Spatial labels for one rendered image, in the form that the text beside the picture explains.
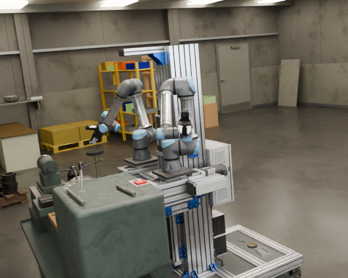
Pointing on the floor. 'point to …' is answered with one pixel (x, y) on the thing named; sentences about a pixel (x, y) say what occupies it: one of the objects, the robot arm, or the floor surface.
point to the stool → (95, 159)
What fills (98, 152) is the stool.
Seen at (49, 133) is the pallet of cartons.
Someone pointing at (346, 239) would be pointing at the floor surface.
